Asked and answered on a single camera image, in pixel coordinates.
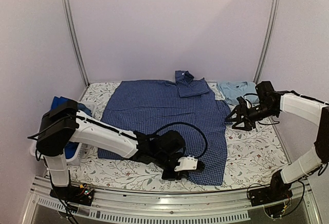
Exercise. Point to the dark blue checkered shirt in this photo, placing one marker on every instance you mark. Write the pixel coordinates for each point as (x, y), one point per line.
(189, 106)

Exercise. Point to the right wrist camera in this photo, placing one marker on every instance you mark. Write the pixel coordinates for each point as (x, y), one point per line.
(244, 102)

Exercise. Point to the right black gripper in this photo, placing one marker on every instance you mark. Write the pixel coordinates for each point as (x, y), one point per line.
(238, 110)

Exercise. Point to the white plastic laundry basket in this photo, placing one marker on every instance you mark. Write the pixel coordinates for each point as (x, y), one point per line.
(77, 154)

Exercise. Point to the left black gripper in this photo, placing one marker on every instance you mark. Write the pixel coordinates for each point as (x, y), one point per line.
(166, 175)

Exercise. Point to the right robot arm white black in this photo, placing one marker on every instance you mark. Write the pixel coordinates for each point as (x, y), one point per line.
(306, 116)

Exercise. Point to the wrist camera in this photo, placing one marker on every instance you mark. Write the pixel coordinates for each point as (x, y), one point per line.
(244, 102)
(189, 164)

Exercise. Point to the front aluminium rail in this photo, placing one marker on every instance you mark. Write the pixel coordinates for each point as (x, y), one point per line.
(123, 206)

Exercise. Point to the right aluminium frame post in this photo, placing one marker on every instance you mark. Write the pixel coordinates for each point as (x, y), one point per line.
(267, 39)

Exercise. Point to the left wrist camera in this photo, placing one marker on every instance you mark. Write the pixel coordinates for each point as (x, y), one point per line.
(189, 164)

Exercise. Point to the left aluminium frame post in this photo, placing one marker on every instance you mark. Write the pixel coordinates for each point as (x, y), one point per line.
(74, 42)

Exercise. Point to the light blue t-shirt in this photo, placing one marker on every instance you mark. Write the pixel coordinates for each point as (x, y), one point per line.
(232, 90)

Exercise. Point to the aluminium frame post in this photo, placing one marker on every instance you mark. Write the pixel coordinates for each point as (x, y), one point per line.
(267, 39)
(74, 42)

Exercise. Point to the floral patterned table mat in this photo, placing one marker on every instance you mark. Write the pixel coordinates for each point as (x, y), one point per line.
(252, 157)

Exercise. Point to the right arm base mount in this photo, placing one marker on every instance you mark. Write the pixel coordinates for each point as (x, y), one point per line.
(268, 194)

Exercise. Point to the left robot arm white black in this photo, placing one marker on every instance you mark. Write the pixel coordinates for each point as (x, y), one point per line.
(125, 143)

